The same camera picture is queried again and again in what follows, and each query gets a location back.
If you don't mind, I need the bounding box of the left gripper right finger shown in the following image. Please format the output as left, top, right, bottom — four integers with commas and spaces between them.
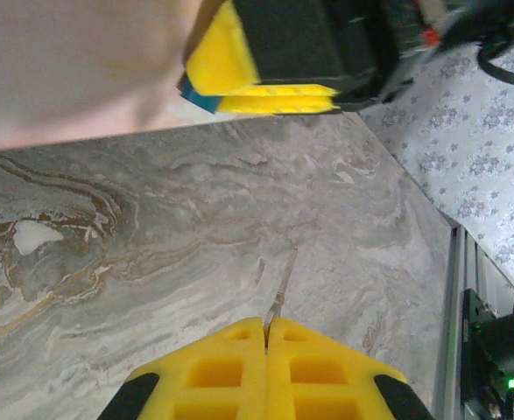
264, 317, 436, 420

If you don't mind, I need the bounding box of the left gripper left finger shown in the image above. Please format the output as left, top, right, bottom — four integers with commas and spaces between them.
96, 317, 269, 420

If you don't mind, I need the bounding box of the pink floral pouch bag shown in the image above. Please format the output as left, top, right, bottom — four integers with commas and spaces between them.
0, 0, 216, 153

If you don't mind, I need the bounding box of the aluminium mounting rail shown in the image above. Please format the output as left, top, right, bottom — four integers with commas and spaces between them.
431, 221, 514, 420

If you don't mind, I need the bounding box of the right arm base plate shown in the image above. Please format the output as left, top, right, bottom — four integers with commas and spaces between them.
461, 287, 503, 420

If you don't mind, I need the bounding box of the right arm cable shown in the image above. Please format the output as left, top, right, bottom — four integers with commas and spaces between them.
476, 25, 514, 89

